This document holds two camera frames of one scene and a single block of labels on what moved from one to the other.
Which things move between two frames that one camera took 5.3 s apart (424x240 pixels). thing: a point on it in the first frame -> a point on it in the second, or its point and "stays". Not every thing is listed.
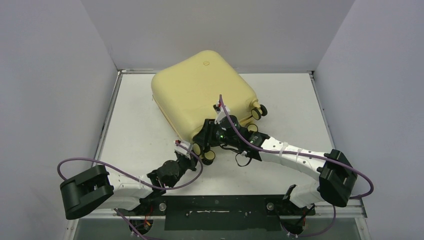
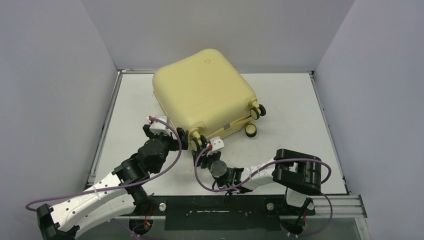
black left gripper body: [184, 165] -> [169, 144]
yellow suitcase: [186, 90] stays
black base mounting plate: [221, 212] stays
